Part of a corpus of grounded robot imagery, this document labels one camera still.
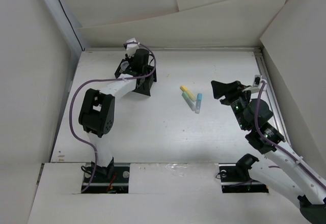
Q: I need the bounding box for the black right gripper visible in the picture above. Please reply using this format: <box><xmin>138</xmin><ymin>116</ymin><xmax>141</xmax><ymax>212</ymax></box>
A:
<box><xmin>210</xmin><ymin>79</ymin><xmax>253</xmax><ymax>130</ymax></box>

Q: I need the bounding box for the blue highlighter pen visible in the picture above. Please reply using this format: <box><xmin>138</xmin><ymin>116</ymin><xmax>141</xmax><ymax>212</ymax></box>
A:
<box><xmin>195</xmin><ymin>93</ymin><xmax>202</xmax><ymax>114</ymax></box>

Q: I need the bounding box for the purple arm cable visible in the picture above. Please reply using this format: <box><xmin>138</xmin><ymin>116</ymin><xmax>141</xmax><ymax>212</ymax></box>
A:
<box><xmin>70</xmin><ymin>42</ymin><xmax>157</xmax><ymax>193</ymax></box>
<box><xmin>254</xmin><ymin>80</ymin><xmax>326</xmax><ymax>191</ymax></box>

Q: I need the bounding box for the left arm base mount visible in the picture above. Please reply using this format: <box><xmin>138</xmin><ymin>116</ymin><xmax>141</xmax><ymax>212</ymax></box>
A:
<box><xmin>81</xmin><ymin>159</ymin><xmax>130</xmax><ymax>194</ymax></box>

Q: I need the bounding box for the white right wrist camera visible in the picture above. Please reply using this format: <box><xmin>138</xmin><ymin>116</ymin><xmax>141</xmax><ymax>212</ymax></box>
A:
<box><xmin>243</xmin><ymin>75</ymin><xmax>267</xmax><ymax>94</ymax></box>

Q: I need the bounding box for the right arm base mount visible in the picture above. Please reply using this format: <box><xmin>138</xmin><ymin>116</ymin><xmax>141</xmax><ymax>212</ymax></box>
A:
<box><xmin>215</xmin><ymin>154</ymin><xmax>269</xmax><ymax>193</ymax></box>

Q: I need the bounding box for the green highlighter pen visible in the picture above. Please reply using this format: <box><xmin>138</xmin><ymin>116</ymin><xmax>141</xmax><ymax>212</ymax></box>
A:
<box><xmin>182</xmin><ymin>92</ymin><xmax>196</xmax><ymax>111</ymax></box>

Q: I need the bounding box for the black slotted organizer box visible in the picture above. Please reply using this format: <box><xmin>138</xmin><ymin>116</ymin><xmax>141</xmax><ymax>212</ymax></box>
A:
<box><xmin>115</xmin><ymin>59</ymin><xmax>157</xmax><ymax>96</ymax></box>

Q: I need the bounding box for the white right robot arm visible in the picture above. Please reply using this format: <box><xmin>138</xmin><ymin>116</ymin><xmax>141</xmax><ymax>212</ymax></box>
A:
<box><xmin>211</xmin><ymin>77</ymin><xmax>325</xmax><ymax>223</ymax></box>

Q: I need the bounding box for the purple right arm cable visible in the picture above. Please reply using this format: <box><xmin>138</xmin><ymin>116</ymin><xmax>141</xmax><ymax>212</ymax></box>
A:
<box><xmin>254</xmin><ymin>80</ymin><xmax>326</xmax><ymax>191</ymax></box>

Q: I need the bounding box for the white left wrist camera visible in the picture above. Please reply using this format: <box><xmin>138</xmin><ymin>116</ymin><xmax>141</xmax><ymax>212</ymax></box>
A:
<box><xmin>124</xmin><ymin>38</ymin><xmax>139</xmax><ymax>58</ymax></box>

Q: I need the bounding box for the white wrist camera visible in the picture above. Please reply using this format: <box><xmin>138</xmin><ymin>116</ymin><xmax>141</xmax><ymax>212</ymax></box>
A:
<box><xmin>243</xmin><ymin>75</ymin><xmax>267</xmax><ymax>94</ymax></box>
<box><xmin>124</xmin><ymin>38</ymin><xmax>139</xmax><ymax>58</ymax></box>

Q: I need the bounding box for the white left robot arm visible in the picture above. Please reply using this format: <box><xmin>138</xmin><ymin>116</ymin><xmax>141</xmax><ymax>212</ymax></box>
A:
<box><xmin>78</xmin><ymin>48</ymin><xmax>157</xmax><ymax>182</ymax></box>

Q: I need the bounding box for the clear jar of paper clips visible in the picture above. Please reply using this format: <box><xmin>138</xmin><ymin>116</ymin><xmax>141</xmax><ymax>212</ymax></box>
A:
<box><xmin>120</xmin><ymin>61</ymin><xmax>129</xmax><ymax>71</ymax></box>

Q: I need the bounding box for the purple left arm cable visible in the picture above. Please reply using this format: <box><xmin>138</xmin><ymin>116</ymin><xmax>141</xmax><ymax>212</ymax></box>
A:
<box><xmin>70</xmin><ymin>42</ymin><xmax>157</xmax><ymax>193</ymax></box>

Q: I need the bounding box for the yellow highlighter pen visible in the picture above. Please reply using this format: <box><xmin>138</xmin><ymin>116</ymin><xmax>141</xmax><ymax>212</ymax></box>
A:
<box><xmin>180</xmin><ymin>86</ymin><xmax>197</xmax><ymax>100</ymax></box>

